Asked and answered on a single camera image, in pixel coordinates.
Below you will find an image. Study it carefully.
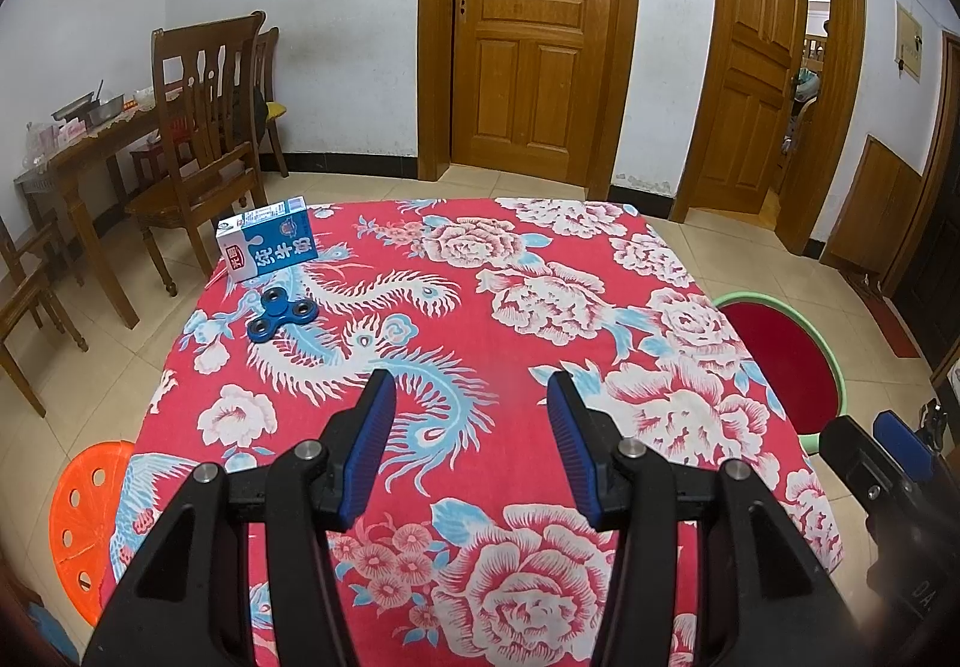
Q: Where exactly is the wooden dining table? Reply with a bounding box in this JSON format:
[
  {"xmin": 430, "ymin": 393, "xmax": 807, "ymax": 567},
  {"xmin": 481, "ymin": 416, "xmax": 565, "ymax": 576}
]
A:
[{"xmin": 13, "ymin": 85, "xmax": 185, "ymax": 330}]

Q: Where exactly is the red floral tablecloth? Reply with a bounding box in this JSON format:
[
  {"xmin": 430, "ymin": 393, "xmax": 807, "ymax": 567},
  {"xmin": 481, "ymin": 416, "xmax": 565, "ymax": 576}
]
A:
[{"xmin": 109, "ymin": 196, "xmax": 845, "ymax": 667}]

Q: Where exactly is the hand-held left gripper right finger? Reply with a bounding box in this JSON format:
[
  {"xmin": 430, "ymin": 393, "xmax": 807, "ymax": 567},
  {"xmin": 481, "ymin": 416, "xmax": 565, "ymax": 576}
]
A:
[{"xmin": 546, "ymin": 370, "xmax": 875, "ymax": 667}]

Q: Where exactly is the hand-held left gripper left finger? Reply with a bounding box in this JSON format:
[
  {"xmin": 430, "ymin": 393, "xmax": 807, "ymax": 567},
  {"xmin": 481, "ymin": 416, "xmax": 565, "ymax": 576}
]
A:
[{"xmin": 81, "ymin": 368, "xmax": 398, "ymax": 667}]

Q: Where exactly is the dark entrance door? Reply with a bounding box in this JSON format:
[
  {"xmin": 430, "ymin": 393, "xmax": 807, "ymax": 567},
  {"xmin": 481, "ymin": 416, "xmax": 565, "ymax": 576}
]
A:
[{"xmin": 881, "ymin": 32, "xmax": 960, "ymax": 375}]

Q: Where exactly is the orange plastic stool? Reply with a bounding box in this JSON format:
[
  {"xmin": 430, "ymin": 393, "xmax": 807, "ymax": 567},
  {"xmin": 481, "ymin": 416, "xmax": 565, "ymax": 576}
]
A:
[{"xmin": 49, "ymin": 440, "xmax": 136, "ymax": 627}]

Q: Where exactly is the blue and white milk carton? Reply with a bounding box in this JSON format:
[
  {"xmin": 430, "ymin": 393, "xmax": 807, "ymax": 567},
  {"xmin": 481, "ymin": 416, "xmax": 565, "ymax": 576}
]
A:
[{"xmin": 216, "ymin": 196, "xmax": 317, "ymax": 285}]

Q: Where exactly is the red doormat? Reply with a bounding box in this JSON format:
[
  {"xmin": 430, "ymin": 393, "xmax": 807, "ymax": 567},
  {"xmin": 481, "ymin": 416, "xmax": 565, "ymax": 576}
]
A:
[{"xmin": 855, "ymin": 277, "xmax": 920, "ymax": 359}]

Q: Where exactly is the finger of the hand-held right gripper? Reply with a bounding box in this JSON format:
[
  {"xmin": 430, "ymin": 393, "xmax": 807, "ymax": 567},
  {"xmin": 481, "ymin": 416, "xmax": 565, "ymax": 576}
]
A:
[
  {"xmin": 817, "ymin": 415, "xmax": 950, "ymax": 630},
  {"xmin": 874, "ymin": 410, "xmax": 937, "ymax": 482}
]

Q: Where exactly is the open wooden door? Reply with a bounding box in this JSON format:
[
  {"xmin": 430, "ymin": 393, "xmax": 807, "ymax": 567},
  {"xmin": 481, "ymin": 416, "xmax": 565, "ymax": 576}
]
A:
[{"xmin": 670, "ymin": 0, "xmax": 867, "ymax": 248}]

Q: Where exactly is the red green-rimmed stool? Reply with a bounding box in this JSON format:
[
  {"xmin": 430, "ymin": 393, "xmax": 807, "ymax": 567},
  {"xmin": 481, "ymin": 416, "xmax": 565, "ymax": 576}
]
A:
[{"xmin": 711, "ymin": 292, "xmax": 847, "ymax": 454}]

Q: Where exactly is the metal tray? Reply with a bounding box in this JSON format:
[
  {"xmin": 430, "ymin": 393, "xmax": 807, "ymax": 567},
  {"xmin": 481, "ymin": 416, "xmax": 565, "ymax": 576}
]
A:
[{"xmin": 51, "ymin": 80, "xmax": 125, "ymax": 126}]

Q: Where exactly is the clear plastic bag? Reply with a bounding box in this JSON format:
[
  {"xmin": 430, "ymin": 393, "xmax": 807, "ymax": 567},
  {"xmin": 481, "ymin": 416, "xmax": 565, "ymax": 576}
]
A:
[{"xmin": 22, "ymin": 121, "xmax": 91, "ymax": 173}]

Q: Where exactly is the blue fidget spinner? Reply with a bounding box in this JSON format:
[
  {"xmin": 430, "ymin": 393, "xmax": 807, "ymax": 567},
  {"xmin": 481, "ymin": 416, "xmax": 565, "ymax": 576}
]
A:
[{"xmin": 247, "ymin": 286, "xmax": 320, "ymax": 343}]

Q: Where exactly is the tall wooden chair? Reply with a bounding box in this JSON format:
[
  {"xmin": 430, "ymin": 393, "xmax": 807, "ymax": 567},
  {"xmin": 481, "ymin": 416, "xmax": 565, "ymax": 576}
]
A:
[{"xmin": 124, "ymin": 10, "xmax": 271, "ymax": 297}]

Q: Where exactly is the beige wall panel box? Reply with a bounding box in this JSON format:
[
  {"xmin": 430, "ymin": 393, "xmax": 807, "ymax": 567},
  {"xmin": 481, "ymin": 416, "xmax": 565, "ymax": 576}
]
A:
[{"xmin": 894, "ymin": 1, "xmax": 925, "ymax": 84}]

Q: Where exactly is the closed wooden door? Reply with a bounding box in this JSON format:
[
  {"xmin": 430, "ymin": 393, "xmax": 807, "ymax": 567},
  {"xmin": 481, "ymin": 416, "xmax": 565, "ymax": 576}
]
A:
[{"xmin": 418, "ymin": 0, "xmax": 644, "ymax": 197}]

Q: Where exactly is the black metal object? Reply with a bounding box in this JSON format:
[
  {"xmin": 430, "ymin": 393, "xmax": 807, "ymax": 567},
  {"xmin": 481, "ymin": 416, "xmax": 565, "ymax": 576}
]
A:
[{"xmin": 916, "ymin": 397, "xmax": 952, "ymax": 452}]

